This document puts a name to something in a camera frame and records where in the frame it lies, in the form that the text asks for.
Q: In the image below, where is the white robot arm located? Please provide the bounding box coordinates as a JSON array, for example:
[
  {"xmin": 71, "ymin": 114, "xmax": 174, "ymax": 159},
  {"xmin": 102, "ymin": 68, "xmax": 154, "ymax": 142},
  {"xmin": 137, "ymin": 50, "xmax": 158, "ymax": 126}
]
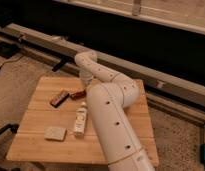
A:
[{"xmin": 75, "ymin": 51, "xmax": 155, "ymax": 171}]

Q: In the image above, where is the brown chocolate bar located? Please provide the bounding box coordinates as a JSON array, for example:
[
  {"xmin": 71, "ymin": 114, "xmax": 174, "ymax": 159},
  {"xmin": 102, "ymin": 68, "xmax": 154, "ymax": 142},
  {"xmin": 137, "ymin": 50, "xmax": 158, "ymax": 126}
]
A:
[{"xmin": 50, "ymin": 90, "xmax": 69, "ymax": 108}]

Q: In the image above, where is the white tube bottle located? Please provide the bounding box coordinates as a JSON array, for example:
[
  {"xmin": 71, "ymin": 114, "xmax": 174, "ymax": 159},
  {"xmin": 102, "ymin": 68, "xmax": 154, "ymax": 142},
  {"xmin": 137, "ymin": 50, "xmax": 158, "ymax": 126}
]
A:
[{"xmin": 73, "ymin": 102, "xmax": 87, "ymax": 137}]

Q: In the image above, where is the beige sponge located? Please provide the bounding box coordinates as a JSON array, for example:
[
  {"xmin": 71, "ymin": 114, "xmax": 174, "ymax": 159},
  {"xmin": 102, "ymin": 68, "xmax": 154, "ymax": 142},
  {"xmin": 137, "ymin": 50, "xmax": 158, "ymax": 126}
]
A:
[{"xmin": 44, "ymin": 127, "xmax": 67, "ymax": 141}]

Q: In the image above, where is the long metal rail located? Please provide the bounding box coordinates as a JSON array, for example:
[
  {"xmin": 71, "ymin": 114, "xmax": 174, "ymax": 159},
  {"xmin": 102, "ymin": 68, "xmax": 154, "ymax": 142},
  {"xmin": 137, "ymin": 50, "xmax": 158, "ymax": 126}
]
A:
[{"xmin": 0, "ymin": 24, "xmax": 205, "ymax": 107}]

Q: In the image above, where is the black cable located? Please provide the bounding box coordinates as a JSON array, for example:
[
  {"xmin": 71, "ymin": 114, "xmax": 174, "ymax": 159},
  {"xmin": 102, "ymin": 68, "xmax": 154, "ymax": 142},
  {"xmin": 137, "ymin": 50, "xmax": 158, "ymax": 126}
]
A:
[{"xmin": 0, "ymin": 53, "xmax": 25, "ymax": 75}]

